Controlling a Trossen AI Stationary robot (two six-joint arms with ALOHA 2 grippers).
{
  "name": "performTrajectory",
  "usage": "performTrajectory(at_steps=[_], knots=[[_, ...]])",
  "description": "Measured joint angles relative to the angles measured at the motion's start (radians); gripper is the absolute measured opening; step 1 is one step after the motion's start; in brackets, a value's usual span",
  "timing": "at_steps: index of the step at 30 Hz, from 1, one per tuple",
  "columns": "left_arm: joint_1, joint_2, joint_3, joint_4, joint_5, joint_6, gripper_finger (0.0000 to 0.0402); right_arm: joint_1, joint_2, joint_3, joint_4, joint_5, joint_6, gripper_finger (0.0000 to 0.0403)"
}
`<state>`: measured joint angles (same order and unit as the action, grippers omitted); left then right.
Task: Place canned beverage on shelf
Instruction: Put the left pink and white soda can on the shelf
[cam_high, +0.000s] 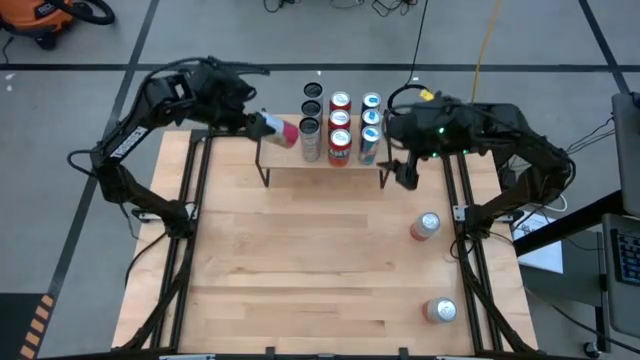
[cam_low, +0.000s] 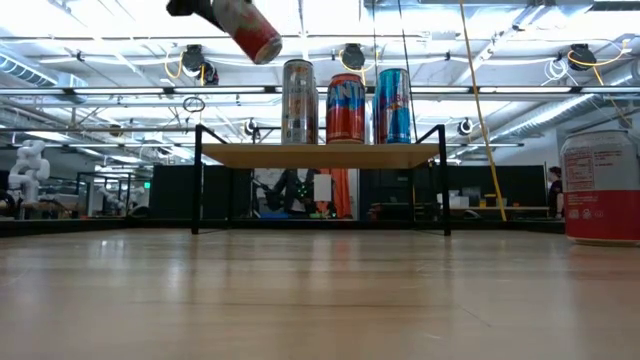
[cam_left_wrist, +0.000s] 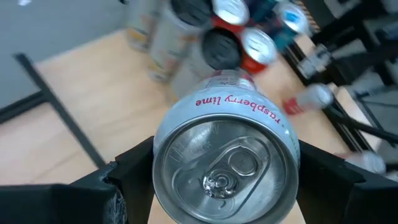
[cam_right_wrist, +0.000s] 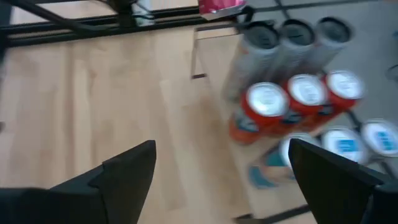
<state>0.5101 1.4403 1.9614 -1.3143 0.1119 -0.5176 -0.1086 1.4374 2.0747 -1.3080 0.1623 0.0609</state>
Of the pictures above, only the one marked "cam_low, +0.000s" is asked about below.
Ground white pink soda can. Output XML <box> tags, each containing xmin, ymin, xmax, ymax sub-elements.
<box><xmin>212</xmin><ymin>0</ymin><xmax>284</xmax><ymax>66</ymax></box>
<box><xmin>558</xmin><ymin>128</ymin><xmax>640</xmax><ymax>247</ymax></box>

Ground orange Fanta strawberry soda can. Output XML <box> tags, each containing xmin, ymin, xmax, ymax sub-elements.
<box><xmin>325</xmin><ymin>72</ymin><xmax>368</xmax><ymax>145</ymax></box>

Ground silver blue slim energy can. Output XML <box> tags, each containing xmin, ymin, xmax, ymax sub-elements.
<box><xmin>372</xmin><ymin>68</ymin><xmax>412</xmax><ymax>146</ymax></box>

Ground wooden shelf black legs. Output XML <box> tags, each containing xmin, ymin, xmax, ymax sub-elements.
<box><xmin>191</xmin><ymin>123</ymin><xmax>453</xmax><ymax>237</ymax></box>

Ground black partition panel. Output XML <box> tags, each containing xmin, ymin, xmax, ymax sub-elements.
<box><xmin>358</xmin><ymin>164</ymin><xmax>550</xmax><ymax>221</ymax></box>
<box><xmin>149</xmin><ymin>164</ymin><xmax>254</xmax><ymax>221</ymax></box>

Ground person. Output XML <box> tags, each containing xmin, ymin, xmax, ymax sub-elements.
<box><xmin>262</xmin><ymin>168</ymin><xmax>321</xmax><ymax>219</ymax></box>
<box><xmin>547</xmin><ymin>166</ymin><xmax>565</xmax><ymax>220</ymax></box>

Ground white machine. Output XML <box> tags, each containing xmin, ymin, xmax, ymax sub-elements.
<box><xmin>7</xmin><ymin>139</ymin><xmax>51</xmax><ymax>204</ymax></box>

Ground orange cloth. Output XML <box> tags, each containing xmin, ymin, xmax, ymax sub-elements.
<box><xmin>319</xmin><ymin>168</ymin><xmax>354</xmax><ymax>220</ymax></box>

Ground black hanging cable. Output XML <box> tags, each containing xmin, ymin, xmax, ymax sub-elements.
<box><xmin>397</xmin><ymin>0</ymin><xmax>419</xmax><ymax>146</ymax></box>

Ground yellow hanging cable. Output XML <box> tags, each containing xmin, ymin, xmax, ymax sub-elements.
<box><xmin>457</xmin><ymin>0</ymin><xmax>509</xmax><ymax>223</ymax></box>

